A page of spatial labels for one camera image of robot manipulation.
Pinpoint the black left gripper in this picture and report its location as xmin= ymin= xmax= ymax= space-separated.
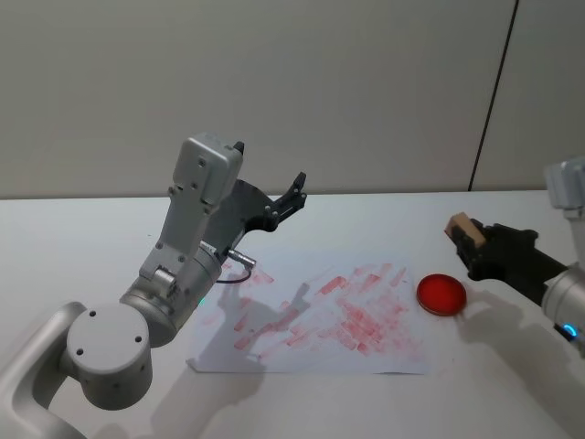
xmin=199 ymin=142 xmax=308 ymax=253

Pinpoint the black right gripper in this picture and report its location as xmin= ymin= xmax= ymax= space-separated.
xmin=451 ymin=219 xmax=572 ymax=304

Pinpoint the wooden stamp block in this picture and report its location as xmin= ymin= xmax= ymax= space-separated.
xmin=443 ymin=212 xmax=487 ymax=251

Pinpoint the round red ink pad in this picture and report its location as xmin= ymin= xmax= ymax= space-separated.
xmin=416 ymin=273 xmax=469 ymax=317

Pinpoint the white paper with red marks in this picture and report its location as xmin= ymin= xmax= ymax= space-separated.
xmin=185 ymin=249 xmax=433 ymax=377

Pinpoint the thin dark cable silver plug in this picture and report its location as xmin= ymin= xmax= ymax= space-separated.
xmin=215 ymin=248 xmax=259 ymax=285

